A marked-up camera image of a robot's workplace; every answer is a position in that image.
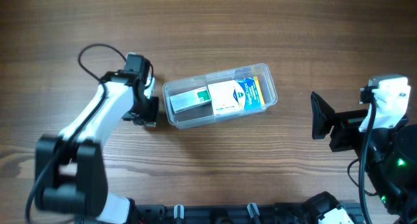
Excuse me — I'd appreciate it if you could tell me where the white Panadol box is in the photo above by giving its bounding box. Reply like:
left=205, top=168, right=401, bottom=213
left=169, top=87, right=211, bottom=113

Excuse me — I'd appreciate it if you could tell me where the white plaster box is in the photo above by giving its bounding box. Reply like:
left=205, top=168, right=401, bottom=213
left=208, top=80, right=247, bottom=115

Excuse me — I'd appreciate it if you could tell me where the dark green square packet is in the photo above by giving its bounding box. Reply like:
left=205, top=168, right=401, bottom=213
left=141, top=96, right=160, bottom=126

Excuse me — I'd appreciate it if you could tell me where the white sanitizer bottle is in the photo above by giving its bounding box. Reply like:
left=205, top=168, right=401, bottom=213
left=124, top=52, right=156, bottom=100

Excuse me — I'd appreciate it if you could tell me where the blue yellow VapoDrops box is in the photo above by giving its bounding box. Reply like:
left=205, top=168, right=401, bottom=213
left=233, top=76, right=265, bottom=110

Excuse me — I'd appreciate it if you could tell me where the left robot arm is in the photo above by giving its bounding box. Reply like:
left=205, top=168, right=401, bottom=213
left=27, top=53, right=159, bottom=223

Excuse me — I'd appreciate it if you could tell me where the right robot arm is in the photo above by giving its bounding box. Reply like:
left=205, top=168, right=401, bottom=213
left=311, top=92, right=416, bottom=223

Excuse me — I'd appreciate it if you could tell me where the clear plastic container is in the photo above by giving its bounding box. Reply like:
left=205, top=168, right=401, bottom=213
left=162, top=63, right=278, bottom=129

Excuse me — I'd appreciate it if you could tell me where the left black camera cable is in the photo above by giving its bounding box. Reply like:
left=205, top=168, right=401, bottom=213
left=25, top=43, right=154, bottom=224

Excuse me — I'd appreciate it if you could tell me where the black camera cable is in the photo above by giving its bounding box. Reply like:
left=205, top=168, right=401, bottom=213
left=25, top=43, right=154, bottom=224
left=345, top=87, right=379, bottom=224

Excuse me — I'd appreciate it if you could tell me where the right black camera cable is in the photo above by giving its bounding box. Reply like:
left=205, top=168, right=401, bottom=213
left=345, top=87, right=379, bottom=224

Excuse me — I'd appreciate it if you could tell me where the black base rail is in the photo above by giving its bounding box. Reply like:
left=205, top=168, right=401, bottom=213
left=136, top=191, right=365, bottom=224

